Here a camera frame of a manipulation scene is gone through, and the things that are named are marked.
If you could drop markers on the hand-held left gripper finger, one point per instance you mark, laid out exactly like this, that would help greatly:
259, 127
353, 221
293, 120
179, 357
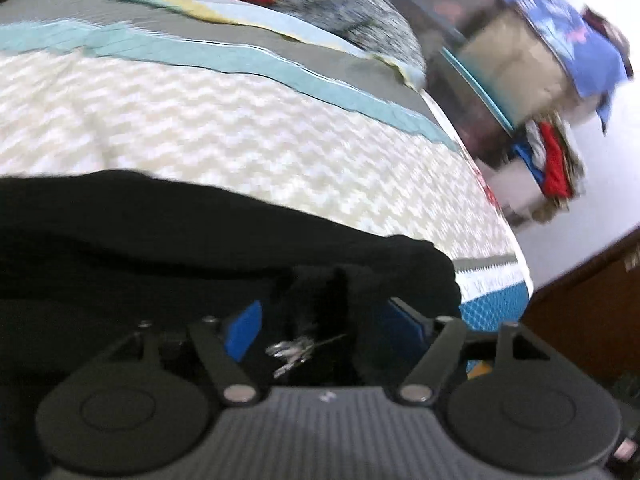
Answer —
406, 324

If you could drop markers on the black pants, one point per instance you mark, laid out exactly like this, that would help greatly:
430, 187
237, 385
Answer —
165, 260

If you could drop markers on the dark wooden furniture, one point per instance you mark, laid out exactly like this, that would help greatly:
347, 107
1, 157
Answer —
580, 310

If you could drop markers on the pile of colourful clothes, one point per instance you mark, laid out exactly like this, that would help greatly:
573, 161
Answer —
550, 165

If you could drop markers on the patterned teal grey bedspread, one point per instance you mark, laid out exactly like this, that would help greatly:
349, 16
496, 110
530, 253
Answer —
240, 125

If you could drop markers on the blue printed cloth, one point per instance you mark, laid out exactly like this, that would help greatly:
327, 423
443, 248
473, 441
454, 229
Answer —
565, 30

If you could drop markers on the floral patchwork quilt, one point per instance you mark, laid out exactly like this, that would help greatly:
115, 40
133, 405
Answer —
320, 0

